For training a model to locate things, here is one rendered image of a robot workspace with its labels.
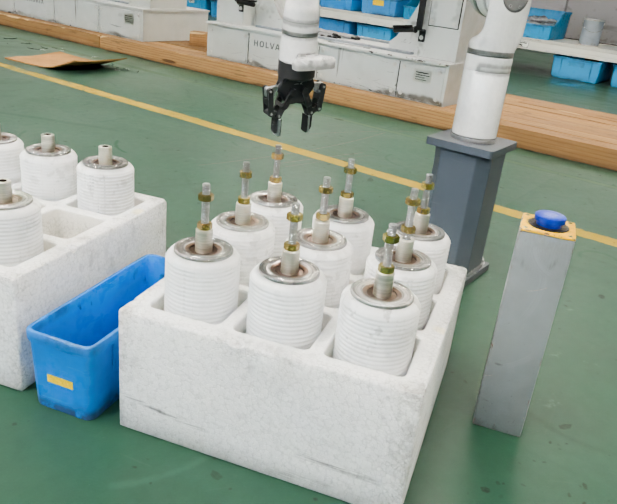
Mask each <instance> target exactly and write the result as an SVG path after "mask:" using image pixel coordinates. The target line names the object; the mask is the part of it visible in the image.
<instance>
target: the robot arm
mask: <svg viewBox="0 0 617 504"><path fill-rule="evenodd" d="M469 1H470V3H471V5H472V7H473V8H474V9H475V11H476V12H477V13H479V14H480V15H482V16H484V17H486V21H485V24H484V27H483V29H482V31H481V32H480V33H479V34H478V35H476V36H473V37H472V38H470V40H469V43H468V47H467V52H466V58H465V63H464V69H463V74H462V79H461V84H460V90H459V95H458V100H457V105H456V111H455V116H454V121H453V126H452V132H451V137H452V138H454V139H456V140H459V141H462V142H467V143H472V144H480V145H490V144H494V143H495V140H496V136H497V131H498V127H499V122H500V118H501V113H502V108H503V104H504V99H505V95H506V90H507V85H508V81H509V76H510V71H511V66H512V62H513V57H514V53H515V50H516V49H517V47H518V45H519V44H520V42H521V40H522V37H523V33H524V30H525V26H526V22H527V18H528V15H529V11H530V7H531V3H532V0H469ZM319 19H320V8H319V0H286V2H285V7H284V13H283V23H282V35H281V39H280V45H279V58H278V71H277V73H278V80H277V82H276V84H275V85H273V86H267V85H264V86H263V87H262V92H263V112H264V113H265V114H266V115H268V116H269V117H272V119H271V131H272V132H273V134H274V135H276V136H280V133H281V122H282V119H280V118H281V117H282V115H283V113H284V111H285V110H287V108H288V106H289V105H290V104H294V103H301V105H302V108H303V110H304V113H302V122H301V130H302V131H304V132H309V129H310V128H311V122H312V115H313V114H314V113H315V112H317V111H318V112H319V111H321V109H322V104H323V99H324V95H325V90H326V84H325V83H323V82H321V81H319V80H317V81H316V82H314V81H313V78H314V77H315V70H326V69H334V68H335V62H336V60H335V58H334V57H332V56H325V55H318V54H317V51H318V29H319ZM312 90H313V91H314V92H313V97H312V102H311V99H310V96H309V94H310V92H311V91H312ZM276 91H277V92H278V96H277V98H276V100H275V105H274V97H275V93H276ZM282 100H283V101H284V102H283V103H282Z"/></svg>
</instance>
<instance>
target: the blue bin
mask: <svg viewBox="0 0 617 504"><path fill-rule="evenodd" d="M164 277H165V257H163V256H159V255H155V254H148V255H144V256H143V257H141V258H139V259H138V260H136V261H134V262H133V263H131V264H129V265H128V266H126V267H124V268H123V269H121V270H119V271H118V272H116V273H114V274H113V275H111V276H109V277H108V278H106V279H104V280H103V281H101V282H99V283H98V284H96V285H94V286H93V287H91V288H89V289H88V290H86V291H84V292H83V293H81V294H79V295H78V296H76V297H74V298H73V299H71V300H69V301H68V302H66V303H64V304H63V305H61V306H59V307H58V308H56V309H54V310H53V311H51V312H49V313H48V314H46V315H44V316H43V317H41V318H39V319H38V320H36V321H34V322H33V323H31V324H30V325H29V326H27V328H26V335H27V338H28V340H29V341H30V342H31V349H32V356H33V364H34V371H35V379H36V386H37V393H38V400H39V403H40V404H42V405H44V406H47V407H50V408H52V409H55V410H58V411H61V412H63V413H66V414H69V415H72V416H74V417H77V418H80V419H83V420H87V421H89V420H94V419H96V418H97V417H98V416H99V415H101V414H102V413H103V412H104V411H105V410H106V409H107V408H109V407H110V406H111V405H112V404H113V403H114V402H115V401H117V400H118V399H119V398H120V391H119V309H121V308H122V307H124V306H125V305H126V304H128V303H129V302H131V301H134V300H135V298H136V297H138V296H139V295H140V294H142V293H143V292H145V291H146V290H147V289H149V288H150V287H152V286H153V285H154V284H156V283H157V282H159V281H160V280H161V279H163V278H164Z"/></svg>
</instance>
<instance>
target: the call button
mask: <svg viewBox="0 0 617 504"><path fill-rule="evenodd" d="M534 218H535V219H536V220H537V221H536V223H537V224H538V225H539V226H542V227H544V228H548V229H560V228H561V226H562V225H565V223H566V220H567V218H566V217H565V216H564V215H563V214H561V213H558V212H555V211H551V210H539V211H536V212H535V216H534Z"/></svg>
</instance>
